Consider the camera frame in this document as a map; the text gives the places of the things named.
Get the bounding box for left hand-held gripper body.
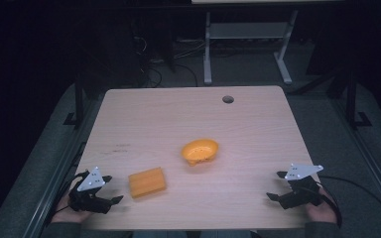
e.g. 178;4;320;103
67;166;113;215

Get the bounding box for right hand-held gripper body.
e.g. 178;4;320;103
279;162;324;210

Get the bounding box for orange rectangular sponge block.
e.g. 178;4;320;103
127;166;168;199

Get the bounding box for orange oval plastic dish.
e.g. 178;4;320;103
180;138;220;168

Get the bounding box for person's right hand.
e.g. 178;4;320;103
305;197;339;225

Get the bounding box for person's left hand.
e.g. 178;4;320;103
51;193;94;224

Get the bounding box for black metal stand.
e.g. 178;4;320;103
344;70;373;129
63;73;85;127

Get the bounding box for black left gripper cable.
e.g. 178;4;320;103
45;170;91;227

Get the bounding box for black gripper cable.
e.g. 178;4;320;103
317;175;381;230
45;170;91;227

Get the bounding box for aluminium rail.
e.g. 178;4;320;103
21;93;108;238
329;97;381;230

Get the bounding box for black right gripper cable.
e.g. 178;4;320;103
317;175;381;230

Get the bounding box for black floor cables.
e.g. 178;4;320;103
132;34;200;88

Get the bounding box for white metal desk frame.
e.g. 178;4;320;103
202;9;300;86

